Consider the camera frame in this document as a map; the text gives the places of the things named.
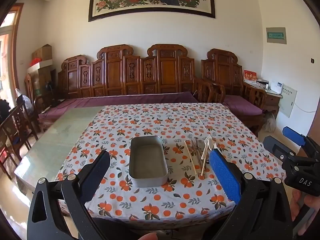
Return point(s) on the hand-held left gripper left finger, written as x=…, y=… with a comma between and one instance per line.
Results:
x=98, y=168

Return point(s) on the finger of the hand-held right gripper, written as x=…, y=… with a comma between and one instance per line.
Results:
x=293, y=135
x=276, y=148

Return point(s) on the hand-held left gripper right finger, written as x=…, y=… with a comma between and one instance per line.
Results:
x=222, y=175

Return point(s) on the wooden chopstick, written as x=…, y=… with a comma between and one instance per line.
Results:
x=190, y=157
x=203, y=167

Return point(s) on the white plastic spoon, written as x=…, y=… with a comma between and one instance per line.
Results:
x=206, y=146

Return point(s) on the metal spoon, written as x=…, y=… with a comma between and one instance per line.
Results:
x=198, y=150

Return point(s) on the metal tray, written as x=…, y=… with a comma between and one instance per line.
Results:
x=147, y=160

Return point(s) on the person's right hand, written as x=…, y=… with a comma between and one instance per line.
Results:
x=296, y=202

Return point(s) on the person's left hand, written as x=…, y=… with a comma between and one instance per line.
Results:
x=147, y=237

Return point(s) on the white bag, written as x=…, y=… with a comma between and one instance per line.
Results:
x=270, y=122

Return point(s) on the wooden side table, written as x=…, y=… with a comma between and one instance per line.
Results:
x=271, y=102

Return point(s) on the purple armchair cushion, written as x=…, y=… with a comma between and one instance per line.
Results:
x=242, y=107

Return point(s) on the long purple sofa cushion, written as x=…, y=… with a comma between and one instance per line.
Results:
x=112, y=101

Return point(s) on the orange print tablecloth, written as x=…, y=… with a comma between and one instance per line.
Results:
x=150, y=120

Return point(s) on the red gift box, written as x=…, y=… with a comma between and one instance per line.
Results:
x=250, y=76

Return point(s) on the wooden dining chair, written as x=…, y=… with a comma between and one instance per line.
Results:
x=22, y=122
x=6, y=150

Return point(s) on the carved wooden armchair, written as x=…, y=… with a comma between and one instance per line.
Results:
x=225, y=72

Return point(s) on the black desk lamp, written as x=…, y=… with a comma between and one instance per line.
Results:
x=50, y=90

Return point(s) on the carved wooden sofa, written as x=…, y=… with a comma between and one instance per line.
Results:
x=115, y=75

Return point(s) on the clear plastic bag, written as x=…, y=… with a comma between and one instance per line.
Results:
x=25, y=102

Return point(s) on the large cardboard box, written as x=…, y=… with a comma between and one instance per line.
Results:
x=43, y=82

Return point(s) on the flat white box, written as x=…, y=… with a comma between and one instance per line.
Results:
x=40, y=66

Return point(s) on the red decoration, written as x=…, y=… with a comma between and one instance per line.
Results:
x=35, y=61

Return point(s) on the brown cardboard box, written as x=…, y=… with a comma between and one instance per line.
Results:
x=42, y=52

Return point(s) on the grey wall cabinet door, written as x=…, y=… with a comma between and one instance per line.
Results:
x=287, y=101

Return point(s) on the green wall panel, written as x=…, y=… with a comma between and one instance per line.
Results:
x=275, y=35

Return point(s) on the wooden door frame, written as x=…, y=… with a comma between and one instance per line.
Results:
x=17, y=42

